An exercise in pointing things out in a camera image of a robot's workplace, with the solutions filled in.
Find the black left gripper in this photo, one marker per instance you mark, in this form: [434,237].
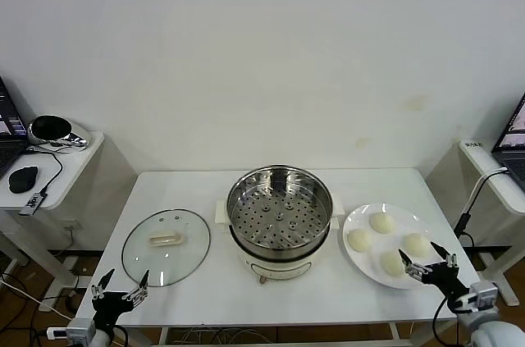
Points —
[107,302]

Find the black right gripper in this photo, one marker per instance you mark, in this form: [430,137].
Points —
[441,279]

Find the white steamed baozi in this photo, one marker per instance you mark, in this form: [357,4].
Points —
[382,224]
[360,240]
[391,265]
[416,245]

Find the glass pot lid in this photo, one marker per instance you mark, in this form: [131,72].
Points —
[184,248]

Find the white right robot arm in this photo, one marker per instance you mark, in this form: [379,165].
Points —
[492,330]

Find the perforated steel steamer basket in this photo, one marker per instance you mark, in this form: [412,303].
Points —
[254,215]

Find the white round plate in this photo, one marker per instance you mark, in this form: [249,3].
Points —
[426,220]

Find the white floor power strip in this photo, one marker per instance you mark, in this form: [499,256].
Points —
[56,333]

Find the white side table with label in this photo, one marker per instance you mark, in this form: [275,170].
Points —
[488,174]

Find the small grey usb hub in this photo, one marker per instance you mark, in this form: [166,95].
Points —
[33,202]

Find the white side table with mouse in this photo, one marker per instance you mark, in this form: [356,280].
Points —
[74,174]

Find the white printed label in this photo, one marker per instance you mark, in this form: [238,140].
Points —
[472,144]

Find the black computer mouse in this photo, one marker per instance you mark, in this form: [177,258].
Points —
[22,179]

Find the cream electric cooker base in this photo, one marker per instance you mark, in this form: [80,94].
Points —
[279,267]

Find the black laptop beside chrome helmet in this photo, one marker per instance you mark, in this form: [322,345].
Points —
[8,146]

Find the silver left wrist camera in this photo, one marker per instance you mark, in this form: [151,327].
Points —
[78,328]

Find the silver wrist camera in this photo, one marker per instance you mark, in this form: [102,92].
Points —
[78,328]
[484,293]

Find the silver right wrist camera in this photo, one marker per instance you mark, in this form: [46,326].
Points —
[484,293]

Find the white main table frame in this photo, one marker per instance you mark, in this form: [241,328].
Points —
[395,332]

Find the white wall outlet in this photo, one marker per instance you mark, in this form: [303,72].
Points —
[69,225]

